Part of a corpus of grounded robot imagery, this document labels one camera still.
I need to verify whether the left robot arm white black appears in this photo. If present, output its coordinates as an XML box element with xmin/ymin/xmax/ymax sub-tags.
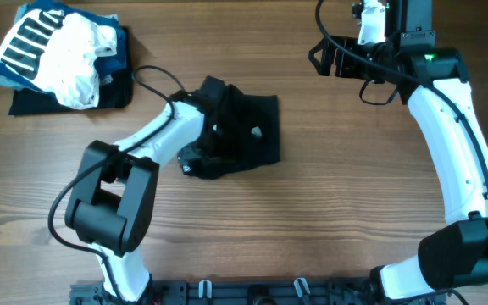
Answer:
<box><xmin>64</xmin><ymin>97</ymin><xmax>215</xmax><ymax>304</ymax></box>

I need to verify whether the white black printed folded shirt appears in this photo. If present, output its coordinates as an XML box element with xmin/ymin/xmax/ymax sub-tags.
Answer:
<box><xmin>0</xmin><ymin>9</ymin><xmax>117</xmax><ymax>110</ymax></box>

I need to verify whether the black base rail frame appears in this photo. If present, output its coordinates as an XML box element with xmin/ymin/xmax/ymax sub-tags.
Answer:
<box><xmin>69</xmin><ymin>277</ymin><xmax>446</xmax><ymax>305</ymax></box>

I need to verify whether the light grey folded garment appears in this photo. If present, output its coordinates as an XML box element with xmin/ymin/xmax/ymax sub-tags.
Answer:
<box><xmin>0</xmin><ymin>3</ymin><xmax>119</xmax><ymax>92</ymax></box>

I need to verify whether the black folded garment bottom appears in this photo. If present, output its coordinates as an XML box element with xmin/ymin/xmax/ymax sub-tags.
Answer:
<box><xmin>8</xmin><ymin>27</ymin><xmax>133</xmax><ymax>116</ymax></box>

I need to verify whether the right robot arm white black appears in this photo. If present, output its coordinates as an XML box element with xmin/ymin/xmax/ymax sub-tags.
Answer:
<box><xmin>308</xmin><ymin>36</ymin><xmax>488</xmax><ymax>303</ymax></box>

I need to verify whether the blue folded shirt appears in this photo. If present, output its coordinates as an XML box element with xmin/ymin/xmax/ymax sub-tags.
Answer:
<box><xmin>4</xmin><ymin>1</ymin><xmax>126</xmax><ymax>75</ymax></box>

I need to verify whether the black polo shirt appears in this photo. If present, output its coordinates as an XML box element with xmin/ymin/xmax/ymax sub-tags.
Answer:
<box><xmin>185</xmin><ymin>76</ymin><xmax>280</xmax><ymax>180</ymax></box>

